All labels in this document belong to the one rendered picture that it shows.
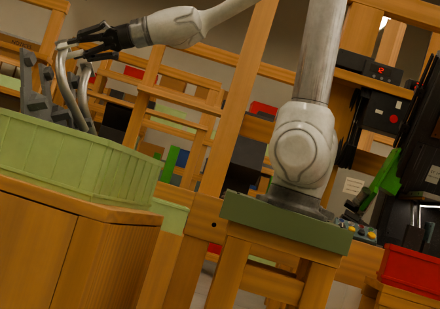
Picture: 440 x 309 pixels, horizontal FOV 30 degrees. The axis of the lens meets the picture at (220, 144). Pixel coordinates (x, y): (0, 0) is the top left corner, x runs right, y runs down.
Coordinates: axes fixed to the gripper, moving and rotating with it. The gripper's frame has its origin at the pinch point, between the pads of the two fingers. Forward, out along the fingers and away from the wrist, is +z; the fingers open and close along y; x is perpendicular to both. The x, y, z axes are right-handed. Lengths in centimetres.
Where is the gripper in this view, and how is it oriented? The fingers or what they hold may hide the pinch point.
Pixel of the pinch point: (69, 50)
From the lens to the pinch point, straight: 258.0
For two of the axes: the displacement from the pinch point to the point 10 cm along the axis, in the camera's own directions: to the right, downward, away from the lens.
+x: 0.1, 6.0, -8.0
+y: -2.6, -7.7, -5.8
